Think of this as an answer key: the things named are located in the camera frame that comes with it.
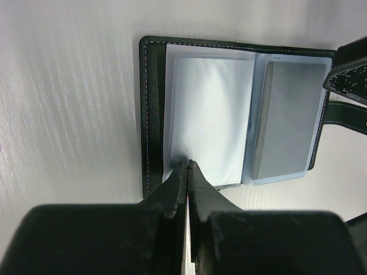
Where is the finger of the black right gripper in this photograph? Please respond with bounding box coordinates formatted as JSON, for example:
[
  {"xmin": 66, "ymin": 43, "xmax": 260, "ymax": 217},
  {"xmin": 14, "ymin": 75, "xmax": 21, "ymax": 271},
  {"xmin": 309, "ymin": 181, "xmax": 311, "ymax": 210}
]
[{"xmin": 323, "ymin": 37, "xmax": 366, "ymax": 104}]

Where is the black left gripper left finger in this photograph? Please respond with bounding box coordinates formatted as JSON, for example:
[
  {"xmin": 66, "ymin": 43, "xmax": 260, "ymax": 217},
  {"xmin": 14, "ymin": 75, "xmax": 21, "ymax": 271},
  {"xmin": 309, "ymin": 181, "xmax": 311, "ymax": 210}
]
[{"xmin": 10, "ymin": 162, "xmax": 188, "ymax": 274}]

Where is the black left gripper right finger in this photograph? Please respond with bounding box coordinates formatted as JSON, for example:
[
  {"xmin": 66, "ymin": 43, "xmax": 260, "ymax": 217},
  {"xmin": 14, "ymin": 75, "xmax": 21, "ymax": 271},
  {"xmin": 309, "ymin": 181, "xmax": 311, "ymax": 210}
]
[{"xmin": 187, "ymin": 160, "xmax": 366, "ymax": 274}]

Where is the grey card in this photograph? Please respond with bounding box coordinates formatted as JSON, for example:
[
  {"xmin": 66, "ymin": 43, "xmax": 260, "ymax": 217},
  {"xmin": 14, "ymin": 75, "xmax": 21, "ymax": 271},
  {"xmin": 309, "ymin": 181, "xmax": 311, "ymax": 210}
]
[{"xmin": 251, "ymin": 61, "xmax": 328, "ymax": 183}]

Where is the black leather card holder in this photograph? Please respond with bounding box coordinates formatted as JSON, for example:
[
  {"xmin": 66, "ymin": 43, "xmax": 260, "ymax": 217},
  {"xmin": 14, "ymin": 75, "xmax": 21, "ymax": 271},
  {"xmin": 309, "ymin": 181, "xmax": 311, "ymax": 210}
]
[{"xmin": 139, "ymin": 36, "xmax": 366, "ymax": 197}]

